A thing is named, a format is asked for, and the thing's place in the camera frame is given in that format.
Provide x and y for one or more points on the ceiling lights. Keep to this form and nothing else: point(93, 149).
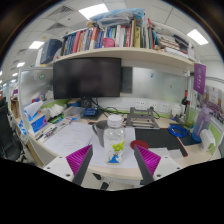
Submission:
point(93, 10)

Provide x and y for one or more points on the purple translucent drink bottle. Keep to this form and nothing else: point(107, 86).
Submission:
point(200, 126)

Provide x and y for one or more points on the black computer monitor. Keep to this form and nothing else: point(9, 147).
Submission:
point(86, 77)

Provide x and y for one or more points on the grey metal laptop stand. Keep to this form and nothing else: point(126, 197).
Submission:
point(141, 121)

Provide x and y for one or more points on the white jar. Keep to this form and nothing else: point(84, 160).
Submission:
point(176, 110)

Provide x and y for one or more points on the large blank white paper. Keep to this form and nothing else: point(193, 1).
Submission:
point(98, 153)

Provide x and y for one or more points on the white tissue pack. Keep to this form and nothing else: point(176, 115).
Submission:
point(207, 140)

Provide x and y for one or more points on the blue circuit board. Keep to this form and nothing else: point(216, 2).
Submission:
point(90, 112)

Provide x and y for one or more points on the clear plastic water bottle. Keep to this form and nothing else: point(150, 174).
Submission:
point(114, 140)

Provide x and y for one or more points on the black desk mat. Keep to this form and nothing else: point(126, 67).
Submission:
point(160, 138)

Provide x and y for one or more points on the white tissue packs bundle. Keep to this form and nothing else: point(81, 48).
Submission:
point(56, 110)

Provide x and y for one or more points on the clear plastic box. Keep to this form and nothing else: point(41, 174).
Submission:
point(74, 112)

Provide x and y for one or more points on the black office chair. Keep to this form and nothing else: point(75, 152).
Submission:
point(8, 136)

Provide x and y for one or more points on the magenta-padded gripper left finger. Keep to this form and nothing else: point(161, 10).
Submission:
point(63, 166)

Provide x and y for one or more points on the shelf unit with books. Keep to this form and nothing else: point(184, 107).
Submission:
point(126, 53)

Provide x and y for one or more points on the white paper with handwriting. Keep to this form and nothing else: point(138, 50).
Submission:
point(70, 138)

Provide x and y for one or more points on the purple hanging banner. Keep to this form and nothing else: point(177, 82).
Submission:
point(199, 78)

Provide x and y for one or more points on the white wall socket row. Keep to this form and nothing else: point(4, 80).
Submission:
point(151, 106)

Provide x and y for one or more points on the blue tissue box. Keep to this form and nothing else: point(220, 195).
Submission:
point(37, 121)

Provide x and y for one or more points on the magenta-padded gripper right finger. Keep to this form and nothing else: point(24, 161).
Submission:
point(161, 166)

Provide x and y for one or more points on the small white paper sheet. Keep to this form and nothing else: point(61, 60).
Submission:
point(166, 153)

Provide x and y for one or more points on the dark wine bottle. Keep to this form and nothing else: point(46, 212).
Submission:
point(184, 101)

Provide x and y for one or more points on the dark blue pad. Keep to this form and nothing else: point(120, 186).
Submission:
point(190, 139)

